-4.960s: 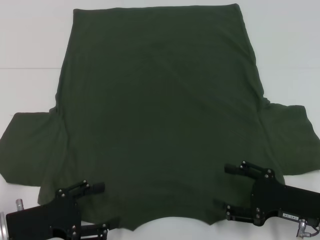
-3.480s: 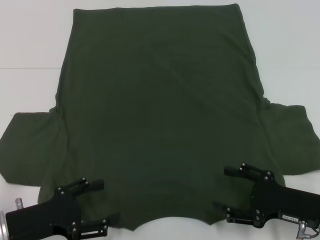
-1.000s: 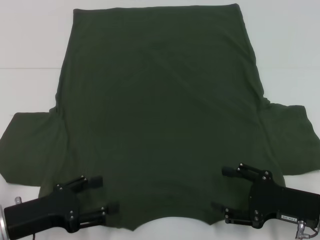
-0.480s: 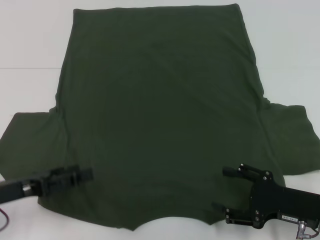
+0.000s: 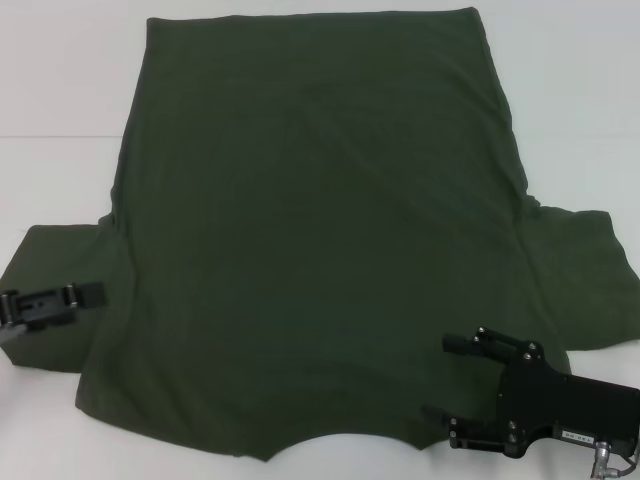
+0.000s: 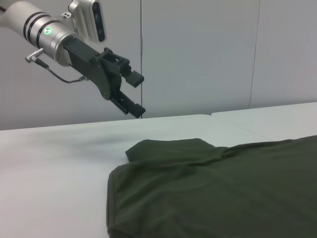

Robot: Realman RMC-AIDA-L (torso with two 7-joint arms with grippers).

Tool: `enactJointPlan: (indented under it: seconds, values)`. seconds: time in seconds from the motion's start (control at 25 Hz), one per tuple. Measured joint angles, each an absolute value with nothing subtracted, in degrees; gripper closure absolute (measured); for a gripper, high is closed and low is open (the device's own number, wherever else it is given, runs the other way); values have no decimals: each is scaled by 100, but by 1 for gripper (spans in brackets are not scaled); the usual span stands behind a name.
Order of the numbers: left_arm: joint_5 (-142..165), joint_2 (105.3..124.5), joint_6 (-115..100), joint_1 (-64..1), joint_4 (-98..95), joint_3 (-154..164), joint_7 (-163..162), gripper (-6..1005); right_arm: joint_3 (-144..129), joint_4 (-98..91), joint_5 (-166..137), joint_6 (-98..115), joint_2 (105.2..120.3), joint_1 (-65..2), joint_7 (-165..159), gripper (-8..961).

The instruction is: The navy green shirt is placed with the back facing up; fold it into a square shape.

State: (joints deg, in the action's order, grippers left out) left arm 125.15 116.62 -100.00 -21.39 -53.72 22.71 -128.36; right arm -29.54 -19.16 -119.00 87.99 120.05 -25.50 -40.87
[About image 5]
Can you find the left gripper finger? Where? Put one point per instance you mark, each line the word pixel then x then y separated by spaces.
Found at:
pixel 90 296

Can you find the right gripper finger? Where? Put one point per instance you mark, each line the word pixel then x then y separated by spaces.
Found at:
pixel 475 434
pixel 460 343

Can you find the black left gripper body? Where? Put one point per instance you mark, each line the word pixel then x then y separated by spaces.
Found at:
pixel 35 310

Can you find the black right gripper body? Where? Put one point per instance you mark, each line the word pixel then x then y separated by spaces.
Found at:
pixel 560 400

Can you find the dark green t-shirt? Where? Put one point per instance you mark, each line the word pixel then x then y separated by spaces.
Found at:
pixel 320 225

